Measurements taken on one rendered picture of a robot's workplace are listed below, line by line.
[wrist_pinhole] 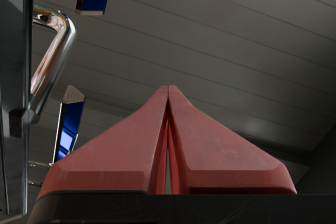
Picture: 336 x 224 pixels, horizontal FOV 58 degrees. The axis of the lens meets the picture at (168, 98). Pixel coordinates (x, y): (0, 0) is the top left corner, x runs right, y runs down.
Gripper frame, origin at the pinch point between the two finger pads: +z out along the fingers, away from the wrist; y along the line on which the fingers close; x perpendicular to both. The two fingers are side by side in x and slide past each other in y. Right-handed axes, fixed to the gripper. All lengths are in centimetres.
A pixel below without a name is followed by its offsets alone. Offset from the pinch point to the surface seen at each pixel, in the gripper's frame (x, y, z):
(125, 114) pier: 146, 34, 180
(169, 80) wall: 118, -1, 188
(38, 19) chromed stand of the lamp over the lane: 6.6, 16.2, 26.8
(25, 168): 19.1, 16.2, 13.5
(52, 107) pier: 135, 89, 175
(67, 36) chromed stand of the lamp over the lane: 7.5, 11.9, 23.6
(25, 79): 5.3, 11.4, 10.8
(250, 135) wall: 176, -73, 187
